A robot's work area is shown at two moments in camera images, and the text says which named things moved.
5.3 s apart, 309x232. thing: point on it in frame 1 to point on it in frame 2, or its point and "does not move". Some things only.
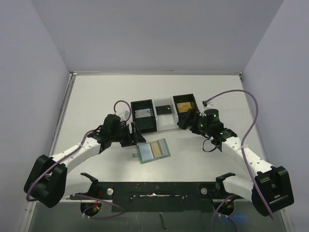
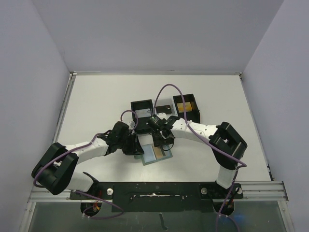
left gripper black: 132,138 to 135,148
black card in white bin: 163,109 does not move
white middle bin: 166,121 does not move
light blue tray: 153,151 does not move
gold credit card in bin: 184,107 does not move
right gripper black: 191,123 to 160,139
